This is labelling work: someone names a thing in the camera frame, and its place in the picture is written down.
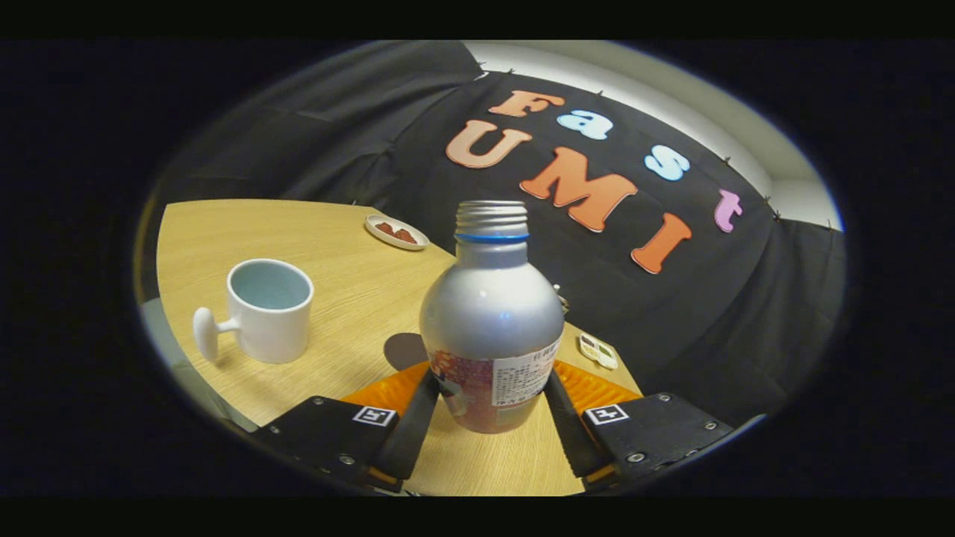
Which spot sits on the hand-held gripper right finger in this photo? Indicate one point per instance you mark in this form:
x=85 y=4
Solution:
x=567 y=432

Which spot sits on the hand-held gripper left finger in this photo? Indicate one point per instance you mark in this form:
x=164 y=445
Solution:
x=418 y=425

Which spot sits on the dark brown round coaster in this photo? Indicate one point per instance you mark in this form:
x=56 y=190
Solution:
x=403 y=350

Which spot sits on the silver juice bottle red label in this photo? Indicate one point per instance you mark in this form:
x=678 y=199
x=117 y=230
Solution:
x=489 y=313

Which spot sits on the white cup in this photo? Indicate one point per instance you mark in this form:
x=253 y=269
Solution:
x=268 y=328

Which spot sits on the white divided condiment dish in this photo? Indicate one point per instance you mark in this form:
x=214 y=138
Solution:
x=597 y=350

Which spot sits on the black backdrop cloth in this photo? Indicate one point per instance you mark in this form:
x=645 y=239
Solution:
x=671 y=328

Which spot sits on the wooden table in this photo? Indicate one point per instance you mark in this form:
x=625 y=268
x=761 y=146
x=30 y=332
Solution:
x=351 y=268

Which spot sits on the small white plate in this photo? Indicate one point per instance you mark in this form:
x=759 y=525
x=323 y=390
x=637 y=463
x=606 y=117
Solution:
x=388 y=240

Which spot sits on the red food pieces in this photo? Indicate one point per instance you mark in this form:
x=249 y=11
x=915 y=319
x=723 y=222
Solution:
x=403 y=236

